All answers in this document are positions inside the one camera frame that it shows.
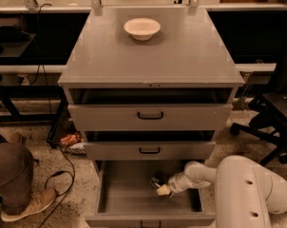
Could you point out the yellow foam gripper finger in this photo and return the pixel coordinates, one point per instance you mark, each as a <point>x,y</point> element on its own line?
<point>165,190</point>

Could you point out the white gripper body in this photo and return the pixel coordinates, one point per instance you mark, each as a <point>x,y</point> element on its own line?
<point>176,182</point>

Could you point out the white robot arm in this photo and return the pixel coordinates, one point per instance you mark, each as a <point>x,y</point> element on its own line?
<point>246,193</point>

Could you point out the grey middle drawer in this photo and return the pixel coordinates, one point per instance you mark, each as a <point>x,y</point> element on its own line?
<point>129,151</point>

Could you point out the grey drawer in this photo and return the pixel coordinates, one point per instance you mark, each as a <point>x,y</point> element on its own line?
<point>129,151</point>
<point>123,117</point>
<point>127,199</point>

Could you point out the grey bottom drawer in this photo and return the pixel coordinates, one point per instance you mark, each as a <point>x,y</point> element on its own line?
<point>127,199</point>

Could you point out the grey metal drawer cabinet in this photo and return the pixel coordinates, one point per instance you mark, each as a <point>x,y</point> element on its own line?
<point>185,63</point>

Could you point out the grey top drawer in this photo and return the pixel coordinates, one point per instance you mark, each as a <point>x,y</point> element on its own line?
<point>123,117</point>

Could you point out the orange snack packet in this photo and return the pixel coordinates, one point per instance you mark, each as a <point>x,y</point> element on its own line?
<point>70,139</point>

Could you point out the black office chair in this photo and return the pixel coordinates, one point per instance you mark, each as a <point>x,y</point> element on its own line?
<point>270,125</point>

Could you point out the tan sneaker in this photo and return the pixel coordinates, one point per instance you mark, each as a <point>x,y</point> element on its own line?
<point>39,202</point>

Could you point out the person's leg brown trousers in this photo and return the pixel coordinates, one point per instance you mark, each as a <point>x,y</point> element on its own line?
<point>16,175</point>

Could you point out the white paper bowl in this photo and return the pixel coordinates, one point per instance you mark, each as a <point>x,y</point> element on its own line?
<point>142,29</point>

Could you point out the black middle drawer handle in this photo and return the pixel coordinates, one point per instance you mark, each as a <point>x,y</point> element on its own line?
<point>147,151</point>

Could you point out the black drawer handle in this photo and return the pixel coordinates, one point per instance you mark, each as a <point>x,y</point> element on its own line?
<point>148,117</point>
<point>147,151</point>

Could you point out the black top drawer handle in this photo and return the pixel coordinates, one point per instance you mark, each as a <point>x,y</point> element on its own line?
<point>148,117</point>

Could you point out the black wire basket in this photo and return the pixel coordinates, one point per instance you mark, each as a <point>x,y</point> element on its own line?
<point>62,126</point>

